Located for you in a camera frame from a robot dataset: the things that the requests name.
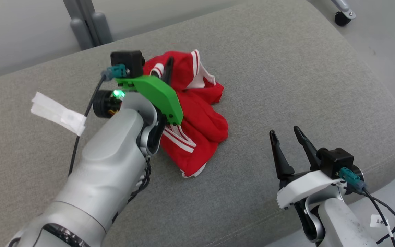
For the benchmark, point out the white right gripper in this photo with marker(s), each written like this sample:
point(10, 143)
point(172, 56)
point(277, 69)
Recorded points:
point(307, 187)

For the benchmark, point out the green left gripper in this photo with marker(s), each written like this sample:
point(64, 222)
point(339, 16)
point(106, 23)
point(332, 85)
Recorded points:
point(159, 94)

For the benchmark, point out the red Bulls 23 jersey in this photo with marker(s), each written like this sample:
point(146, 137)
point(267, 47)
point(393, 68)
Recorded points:
point(201, 116)

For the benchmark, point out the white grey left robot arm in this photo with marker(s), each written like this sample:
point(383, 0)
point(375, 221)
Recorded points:
point(108, 154)

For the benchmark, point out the grey leg with black caster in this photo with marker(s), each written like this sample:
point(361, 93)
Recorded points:
point(342, 18)

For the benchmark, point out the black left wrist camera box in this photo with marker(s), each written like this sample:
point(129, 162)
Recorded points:
point(127, 61)

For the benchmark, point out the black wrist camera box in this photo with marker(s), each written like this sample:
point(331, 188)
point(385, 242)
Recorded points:
point(334, 161)
point(127, 61)

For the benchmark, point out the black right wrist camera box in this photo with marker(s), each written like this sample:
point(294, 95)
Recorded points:
point(334, 161)

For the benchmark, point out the grey metal frame post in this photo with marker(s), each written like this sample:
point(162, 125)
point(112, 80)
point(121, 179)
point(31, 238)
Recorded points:
point(87, 20)

